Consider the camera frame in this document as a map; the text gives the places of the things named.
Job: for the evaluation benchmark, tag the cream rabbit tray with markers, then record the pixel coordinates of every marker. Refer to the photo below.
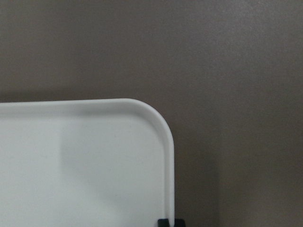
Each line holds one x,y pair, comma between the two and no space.
85,163

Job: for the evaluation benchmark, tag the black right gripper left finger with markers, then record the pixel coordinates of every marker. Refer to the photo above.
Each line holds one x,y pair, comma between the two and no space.
163,223

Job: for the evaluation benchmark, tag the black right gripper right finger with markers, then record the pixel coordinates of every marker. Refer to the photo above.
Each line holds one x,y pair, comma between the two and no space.
179,223

